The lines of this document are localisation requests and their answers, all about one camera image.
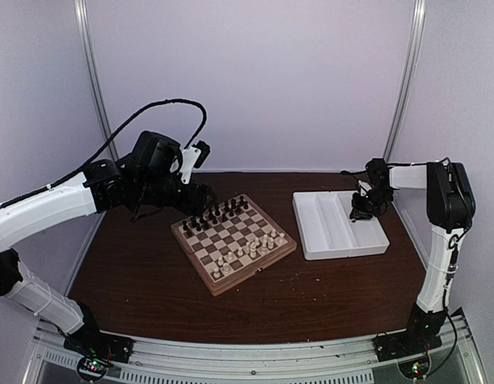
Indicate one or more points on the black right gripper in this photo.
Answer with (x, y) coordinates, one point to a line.
(361, 213)

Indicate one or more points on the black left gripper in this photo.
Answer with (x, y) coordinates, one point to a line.
(194, 202)

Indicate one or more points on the white chess piece handed over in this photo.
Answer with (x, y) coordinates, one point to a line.
(248, 246)

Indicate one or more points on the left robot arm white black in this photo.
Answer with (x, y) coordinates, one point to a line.
(156, 173)

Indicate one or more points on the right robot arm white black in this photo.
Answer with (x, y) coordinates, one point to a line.
(450, 207)

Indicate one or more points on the row of dark chess pieces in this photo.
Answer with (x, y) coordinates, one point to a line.
(219, 217)

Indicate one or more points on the wooden chess board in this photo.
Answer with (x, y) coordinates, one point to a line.
(204, 249)

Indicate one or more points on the right controller board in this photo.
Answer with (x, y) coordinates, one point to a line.
(414, 368)

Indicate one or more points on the controller board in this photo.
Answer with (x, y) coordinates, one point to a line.
(92, 369)
(414, 368)

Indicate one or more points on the left controller board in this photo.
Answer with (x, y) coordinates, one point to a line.
(92, 369)

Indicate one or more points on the white plastic tray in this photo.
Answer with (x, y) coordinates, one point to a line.
(327, 232)

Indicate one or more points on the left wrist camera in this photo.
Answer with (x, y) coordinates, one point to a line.
(193, 157)

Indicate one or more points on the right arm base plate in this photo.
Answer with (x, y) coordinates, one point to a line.
(400, 345)

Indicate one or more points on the front aluminium rail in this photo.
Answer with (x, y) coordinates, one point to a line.
(349, 360)

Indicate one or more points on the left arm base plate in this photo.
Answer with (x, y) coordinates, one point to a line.
(101, 346)

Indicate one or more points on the left aluminium frame post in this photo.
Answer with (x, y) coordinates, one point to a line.
(83, 24)

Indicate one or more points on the aluminium frame post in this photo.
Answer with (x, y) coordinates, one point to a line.
(412, 57)
(83, 24)

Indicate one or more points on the right aluminium frame post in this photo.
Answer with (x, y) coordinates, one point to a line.
(412, 57)

